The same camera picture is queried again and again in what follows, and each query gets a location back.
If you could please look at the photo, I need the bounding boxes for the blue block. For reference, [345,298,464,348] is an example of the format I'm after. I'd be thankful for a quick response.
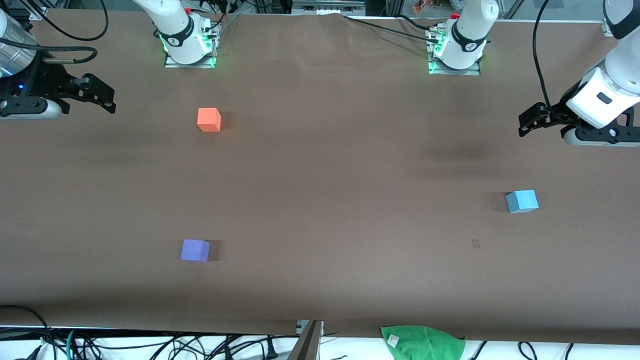
[506,189,540,214]

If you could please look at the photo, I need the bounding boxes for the orange block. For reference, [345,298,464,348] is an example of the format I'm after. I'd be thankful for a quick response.
[197,107,222,133]

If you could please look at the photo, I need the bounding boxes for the purple block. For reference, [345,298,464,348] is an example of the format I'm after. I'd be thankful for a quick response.
[180,239,211,263]

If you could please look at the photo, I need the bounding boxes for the brown table cover sheet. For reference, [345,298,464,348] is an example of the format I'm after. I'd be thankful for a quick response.
[0,7,640,346]

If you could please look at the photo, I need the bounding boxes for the silver metal device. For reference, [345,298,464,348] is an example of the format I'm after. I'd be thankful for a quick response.
[292,0,366,16]

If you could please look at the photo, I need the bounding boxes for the green cloth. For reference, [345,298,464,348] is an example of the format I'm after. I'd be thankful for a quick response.
[380,325,467,360]

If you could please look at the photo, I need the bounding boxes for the aluminium profile bar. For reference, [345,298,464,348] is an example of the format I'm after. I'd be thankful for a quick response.
[286,320,325,360]

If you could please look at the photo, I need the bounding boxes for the thick black hose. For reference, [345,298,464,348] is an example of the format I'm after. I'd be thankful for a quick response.
[0,39,99,65]

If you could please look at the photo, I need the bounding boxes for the thin black cable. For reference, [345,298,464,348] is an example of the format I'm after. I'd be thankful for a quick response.
[20,0,110,42]

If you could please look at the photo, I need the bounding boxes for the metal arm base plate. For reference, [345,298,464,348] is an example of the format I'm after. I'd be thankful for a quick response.
[164,47,217,69]
[428,59,482,77]

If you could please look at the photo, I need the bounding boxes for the long black cable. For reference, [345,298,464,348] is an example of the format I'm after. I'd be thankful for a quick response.
[342,15,442,41]

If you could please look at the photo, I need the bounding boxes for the black looped cable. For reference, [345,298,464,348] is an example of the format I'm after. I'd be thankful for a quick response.
[0,304,54,360]

